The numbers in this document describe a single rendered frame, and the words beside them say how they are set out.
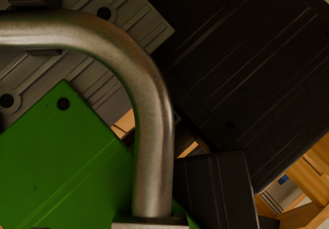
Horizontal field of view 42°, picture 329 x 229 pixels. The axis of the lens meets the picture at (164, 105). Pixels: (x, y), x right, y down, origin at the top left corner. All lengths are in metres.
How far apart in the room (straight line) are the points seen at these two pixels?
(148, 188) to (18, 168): 0.11
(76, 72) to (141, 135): 0.09
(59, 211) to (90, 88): 0.10
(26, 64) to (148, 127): 0.13
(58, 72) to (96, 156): 0.08
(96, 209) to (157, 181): 0.07
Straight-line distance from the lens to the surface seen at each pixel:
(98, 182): 0.35
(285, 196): 9.60
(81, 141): 0.35
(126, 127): 1.20
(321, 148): 1.13
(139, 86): 0.31
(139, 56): 0.31
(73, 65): 0.37
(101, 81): 0.36
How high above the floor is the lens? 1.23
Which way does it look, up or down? 16 degrees down
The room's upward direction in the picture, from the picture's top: 137 degrees clockwise
